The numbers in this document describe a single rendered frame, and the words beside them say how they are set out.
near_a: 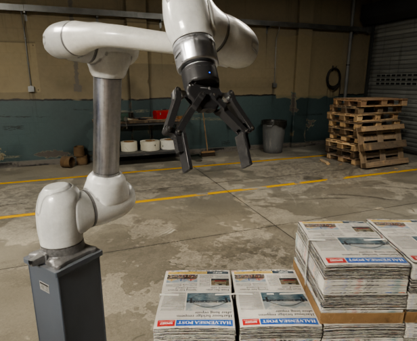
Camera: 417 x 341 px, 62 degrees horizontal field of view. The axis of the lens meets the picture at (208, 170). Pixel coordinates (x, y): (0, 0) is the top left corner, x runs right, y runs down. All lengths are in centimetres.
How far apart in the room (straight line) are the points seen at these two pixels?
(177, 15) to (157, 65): 702
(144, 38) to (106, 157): 54
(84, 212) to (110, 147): 26
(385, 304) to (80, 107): 688
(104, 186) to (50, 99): 627
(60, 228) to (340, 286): 98
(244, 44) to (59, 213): 85
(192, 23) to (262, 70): 794
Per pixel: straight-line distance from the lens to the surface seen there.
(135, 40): 101
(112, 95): 132
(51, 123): 764
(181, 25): 76
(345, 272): 128
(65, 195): 134
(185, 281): 153
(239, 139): 73
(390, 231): 156
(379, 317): 141
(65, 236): 137
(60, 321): 149
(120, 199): 143
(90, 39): 108
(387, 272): 133
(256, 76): 859
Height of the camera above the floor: 164
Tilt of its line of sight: 14 degrees down
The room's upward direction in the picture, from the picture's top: straight up
